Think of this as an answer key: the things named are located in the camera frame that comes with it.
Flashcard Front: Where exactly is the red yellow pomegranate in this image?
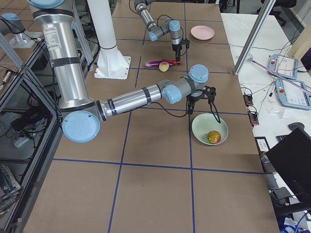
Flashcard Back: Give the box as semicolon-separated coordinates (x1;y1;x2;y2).
207;131;222;144

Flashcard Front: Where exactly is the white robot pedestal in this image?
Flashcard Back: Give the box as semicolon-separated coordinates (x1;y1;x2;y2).
87;0;131;80

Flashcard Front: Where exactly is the red chili pepper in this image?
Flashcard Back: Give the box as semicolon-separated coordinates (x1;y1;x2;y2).
162;59;182;66

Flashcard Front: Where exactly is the white side table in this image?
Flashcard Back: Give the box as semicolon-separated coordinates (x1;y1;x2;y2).
221;13;311;147

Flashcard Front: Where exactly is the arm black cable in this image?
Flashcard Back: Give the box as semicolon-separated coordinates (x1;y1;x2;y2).
128;0;190;59
155;84;222;124

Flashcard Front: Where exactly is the green plate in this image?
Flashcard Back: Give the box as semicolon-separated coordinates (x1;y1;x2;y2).
191;113;228;146

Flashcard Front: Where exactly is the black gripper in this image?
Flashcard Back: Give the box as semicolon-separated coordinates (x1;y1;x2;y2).
172;44;181;62
187;95;202;114

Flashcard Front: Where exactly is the reacher grabber tool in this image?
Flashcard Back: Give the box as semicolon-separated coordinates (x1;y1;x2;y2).
245;56;311;96

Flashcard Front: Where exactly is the red circuit board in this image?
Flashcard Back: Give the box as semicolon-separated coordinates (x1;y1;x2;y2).
243;94;254;107
247;110;259;127

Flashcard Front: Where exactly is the purple eggplant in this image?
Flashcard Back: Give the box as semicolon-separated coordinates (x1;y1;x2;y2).
144;60;173;67

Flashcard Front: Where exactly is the teach pendant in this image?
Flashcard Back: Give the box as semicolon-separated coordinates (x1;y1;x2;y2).
268;54;299;80
276;78;311;110

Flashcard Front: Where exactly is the white power strip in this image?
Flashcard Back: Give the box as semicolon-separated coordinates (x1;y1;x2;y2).
13;136;30;148

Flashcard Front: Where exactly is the cut pink peach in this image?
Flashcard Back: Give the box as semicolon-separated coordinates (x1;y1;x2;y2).
158;61;170;72

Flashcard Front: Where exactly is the stack of books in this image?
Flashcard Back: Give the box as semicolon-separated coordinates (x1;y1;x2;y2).
0;164;21;216

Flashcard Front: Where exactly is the black laptop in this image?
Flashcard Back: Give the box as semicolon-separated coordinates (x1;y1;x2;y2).
266;128;311;202

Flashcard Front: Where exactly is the near teach pendant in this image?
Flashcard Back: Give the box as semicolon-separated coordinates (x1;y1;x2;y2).
276;78;311;110

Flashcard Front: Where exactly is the pink plate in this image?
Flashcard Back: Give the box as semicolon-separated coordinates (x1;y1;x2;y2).
190;25;215;40

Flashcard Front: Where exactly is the aluminium frame post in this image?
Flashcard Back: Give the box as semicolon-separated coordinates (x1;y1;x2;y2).
233;0;276;75

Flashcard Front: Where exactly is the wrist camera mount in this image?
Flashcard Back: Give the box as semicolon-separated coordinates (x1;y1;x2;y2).
204;86;216;103
181;38;190;50

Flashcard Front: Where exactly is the far teach pendant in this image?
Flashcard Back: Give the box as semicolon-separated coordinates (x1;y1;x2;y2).
268;54;299;80

